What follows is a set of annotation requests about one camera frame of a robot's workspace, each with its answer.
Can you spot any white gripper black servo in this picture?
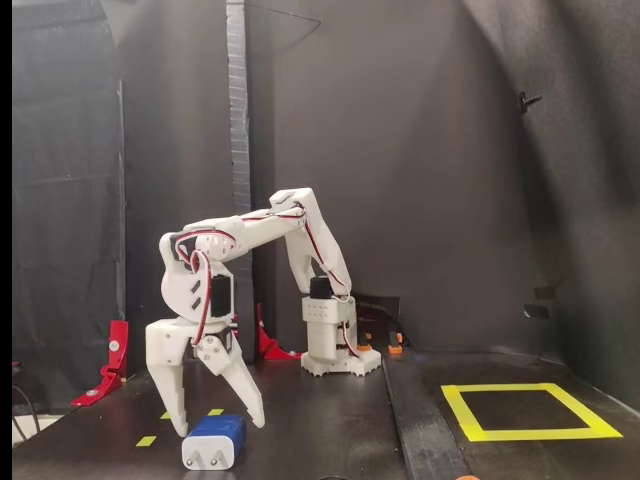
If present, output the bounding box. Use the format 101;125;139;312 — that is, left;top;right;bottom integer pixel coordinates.
144;317;266;438

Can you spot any blue white charger plug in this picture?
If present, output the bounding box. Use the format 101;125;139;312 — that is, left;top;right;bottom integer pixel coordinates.
180;413;248;471

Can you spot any red clamp with silver screw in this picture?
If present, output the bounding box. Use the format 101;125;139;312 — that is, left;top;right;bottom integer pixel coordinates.
255;302;304;361

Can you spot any black shiny side curtain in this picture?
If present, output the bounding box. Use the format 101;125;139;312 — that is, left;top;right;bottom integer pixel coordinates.
12;0;126;414

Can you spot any black backdrop cloth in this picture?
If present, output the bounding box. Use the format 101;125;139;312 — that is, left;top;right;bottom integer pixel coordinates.
117;0;640;416

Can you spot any yellow tape square outline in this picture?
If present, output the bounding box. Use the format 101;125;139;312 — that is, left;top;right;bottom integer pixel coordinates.
439;382;624;442

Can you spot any black tape flap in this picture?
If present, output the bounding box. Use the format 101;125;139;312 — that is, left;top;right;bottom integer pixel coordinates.
532;277;566;301

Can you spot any black spring clip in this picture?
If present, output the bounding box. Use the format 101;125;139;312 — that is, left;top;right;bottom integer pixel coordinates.
517;90;544;115

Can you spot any red white servo wire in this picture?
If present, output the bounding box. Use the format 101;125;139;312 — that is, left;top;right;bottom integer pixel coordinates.
172;230;214;351

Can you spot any red metal angle bracket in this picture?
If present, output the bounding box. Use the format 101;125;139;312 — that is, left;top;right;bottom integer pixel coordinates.
69;319;130;407

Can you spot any black cable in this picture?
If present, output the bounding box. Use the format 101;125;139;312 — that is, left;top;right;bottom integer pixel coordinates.
12;383;41;442

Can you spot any black foam wrapped post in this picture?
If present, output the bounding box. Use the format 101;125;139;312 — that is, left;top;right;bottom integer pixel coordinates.
224;0;257;363

